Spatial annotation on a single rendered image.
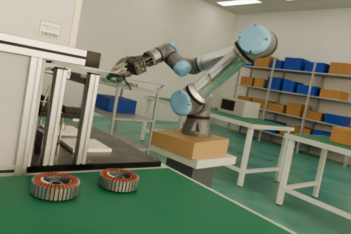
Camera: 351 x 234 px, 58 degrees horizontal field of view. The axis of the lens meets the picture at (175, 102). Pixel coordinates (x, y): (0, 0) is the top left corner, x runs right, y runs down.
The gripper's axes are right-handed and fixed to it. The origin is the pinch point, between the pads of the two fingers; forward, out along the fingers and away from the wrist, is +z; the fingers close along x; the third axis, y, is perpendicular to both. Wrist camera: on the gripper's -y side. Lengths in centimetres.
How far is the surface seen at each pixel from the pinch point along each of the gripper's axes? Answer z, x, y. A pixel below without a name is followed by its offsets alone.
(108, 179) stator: 35, 11, 55
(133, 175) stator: 28, 15, 54
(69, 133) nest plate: 26.8, 16.2, 0.8
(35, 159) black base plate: 46, 6, 32
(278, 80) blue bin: -532, 256, -297
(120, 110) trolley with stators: -98, 113, -225
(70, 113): 28.6, 1.6, 20.9
